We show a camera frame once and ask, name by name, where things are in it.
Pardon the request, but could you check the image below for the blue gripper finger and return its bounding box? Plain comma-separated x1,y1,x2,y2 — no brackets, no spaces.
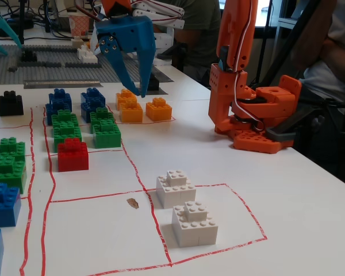
136,43,157,98
98,33,142,97

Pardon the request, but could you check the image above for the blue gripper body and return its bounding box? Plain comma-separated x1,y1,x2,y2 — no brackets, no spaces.
92,16,157,56

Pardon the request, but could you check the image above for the black lego block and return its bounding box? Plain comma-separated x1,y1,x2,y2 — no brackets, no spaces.
20,50,38,63
0,90,24,117
147,73,161,92

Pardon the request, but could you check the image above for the bare person forearm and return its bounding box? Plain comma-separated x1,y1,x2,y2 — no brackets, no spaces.
293,0,345,70

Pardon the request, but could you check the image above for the yellow lego block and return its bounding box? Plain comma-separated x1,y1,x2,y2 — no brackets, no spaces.
116,89,138,112
119,99,144,124
145,97,173,121

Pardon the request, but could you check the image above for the green lego block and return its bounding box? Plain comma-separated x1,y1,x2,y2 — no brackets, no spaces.
53,120,83,153
89,107,116,126
0,137,26,162
51,109,79,130
92,119,122,150
0,156,28,194

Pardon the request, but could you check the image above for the red lego block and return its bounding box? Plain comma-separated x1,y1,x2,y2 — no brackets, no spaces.
57,137,89,173

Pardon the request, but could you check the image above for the white lego block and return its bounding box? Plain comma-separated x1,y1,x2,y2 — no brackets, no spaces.
156,170,197,209
172,201,219,248

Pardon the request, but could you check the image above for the wrinkled grey tape strip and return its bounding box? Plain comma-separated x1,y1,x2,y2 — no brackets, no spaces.
149,63,175,83

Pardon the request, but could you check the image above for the white lego stack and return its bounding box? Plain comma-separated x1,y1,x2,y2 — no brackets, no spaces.
76,44,99,64

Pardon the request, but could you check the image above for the long grey lego brick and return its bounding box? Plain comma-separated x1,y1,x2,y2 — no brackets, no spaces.
64,62,103,69

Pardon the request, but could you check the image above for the red patterned paper cup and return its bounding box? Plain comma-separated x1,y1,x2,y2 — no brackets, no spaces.
68,11,91,39

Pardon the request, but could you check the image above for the smooth grey tape strip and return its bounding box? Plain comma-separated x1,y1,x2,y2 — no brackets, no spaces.
23,79,104,89

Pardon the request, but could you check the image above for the grey lego baseplate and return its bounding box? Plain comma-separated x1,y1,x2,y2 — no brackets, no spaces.
0,44,150,86

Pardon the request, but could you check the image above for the person in green shirt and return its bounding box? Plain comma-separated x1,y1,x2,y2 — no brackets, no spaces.
160,0,223,87

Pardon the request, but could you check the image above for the black stand pole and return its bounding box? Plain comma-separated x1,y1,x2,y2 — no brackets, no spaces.
44,0,52,33
18,0,26,45

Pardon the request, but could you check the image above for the grey table clamp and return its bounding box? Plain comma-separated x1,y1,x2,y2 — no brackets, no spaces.
266,110,301,143

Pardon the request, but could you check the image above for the black tripod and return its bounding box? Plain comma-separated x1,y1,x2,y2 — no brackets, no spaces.
258,0,322,89

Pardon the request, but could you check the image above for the person in white shirt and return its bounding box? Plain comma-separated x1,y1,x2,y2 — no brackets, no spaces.
293,0,345,103

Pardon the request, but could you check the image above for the black office chair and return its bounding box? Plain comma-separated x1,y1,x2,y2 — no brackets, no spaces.
287,86,345,187

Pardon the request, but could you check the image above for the striped servo cable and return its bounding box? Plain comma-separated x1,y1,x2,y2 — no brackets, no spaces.
231,0,266,133
74,0,104,24

